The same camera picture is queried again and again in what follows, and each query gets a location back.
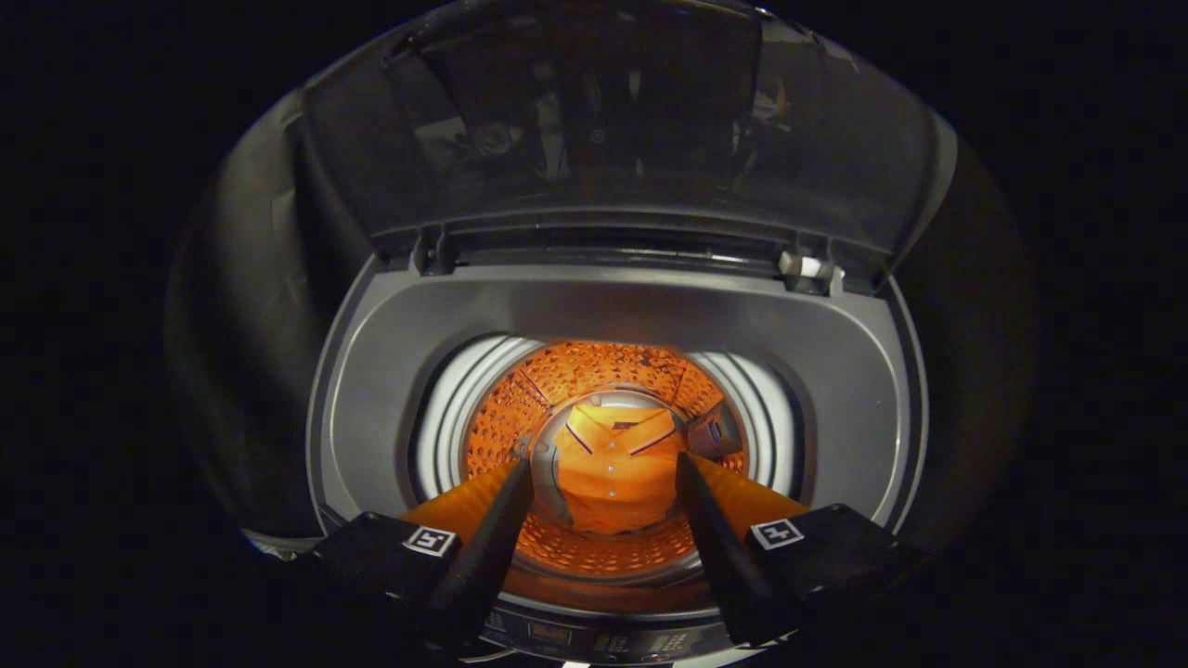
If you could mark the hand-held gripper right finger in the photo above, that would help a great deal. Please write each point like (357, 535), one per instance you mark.
(729, 566)

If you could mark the dark glass washing machine lid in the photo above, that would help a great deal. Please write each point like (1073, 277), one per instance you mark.
(603, 121)

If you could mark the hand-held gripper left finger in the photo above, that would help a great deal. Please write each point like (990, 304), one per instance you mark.
(487, 557)

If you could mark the grey washing machine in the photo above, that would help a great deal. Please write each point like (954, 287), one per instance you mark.
(390, 371)

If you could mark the yellow polo shirt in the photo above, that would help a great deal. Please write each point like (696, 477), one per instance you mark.
(617, 473)

